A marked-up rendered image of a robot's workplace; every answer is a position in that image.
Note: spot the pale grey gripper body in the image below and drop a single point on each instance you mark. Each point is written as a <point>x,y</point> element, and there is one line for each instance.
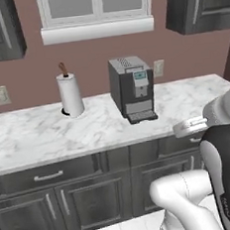
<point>189,127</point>

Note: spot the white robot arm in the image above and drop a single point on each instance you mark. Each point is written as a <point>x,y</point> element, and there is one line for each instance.
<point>186,196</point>

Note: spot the dark grey base cupboard door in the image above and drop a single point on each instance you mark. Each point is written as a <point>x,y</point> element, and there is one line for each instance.
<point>24,222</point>
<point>149,176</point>
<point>98,201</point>

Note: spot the grey coffee machine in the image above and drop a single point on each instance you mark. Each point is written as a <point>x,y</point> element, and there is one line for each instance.
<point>130,85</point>

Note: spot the wide dark grey drawer front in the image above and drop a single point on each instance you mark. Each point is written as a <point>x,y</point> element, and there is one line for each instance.
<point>76,170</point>

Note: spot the white paper towel roll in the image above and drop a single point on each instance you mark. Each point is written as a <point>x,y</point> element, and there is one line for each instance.
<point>70,96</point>

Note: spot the white framed window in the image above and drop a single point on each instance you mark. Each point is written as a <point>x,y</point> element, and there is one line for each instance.
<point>95,9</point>

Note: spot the beige wall socket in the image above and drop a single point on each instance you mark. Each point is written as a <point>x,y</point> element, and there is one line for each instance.
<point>1,95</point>
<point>159,68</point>

